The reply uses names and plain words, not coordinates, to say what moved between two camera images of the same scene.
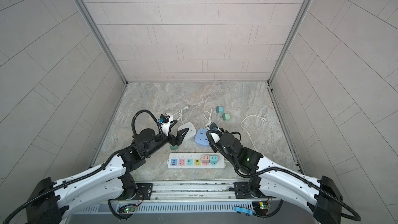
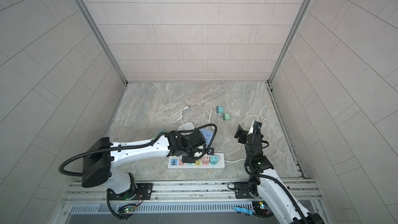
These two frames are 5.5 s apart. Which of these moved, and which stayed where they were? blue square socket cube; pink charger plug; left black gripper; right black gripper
Moved: right black gripper; left black gripper
Stayed: blue square socket cube; pink charger plug
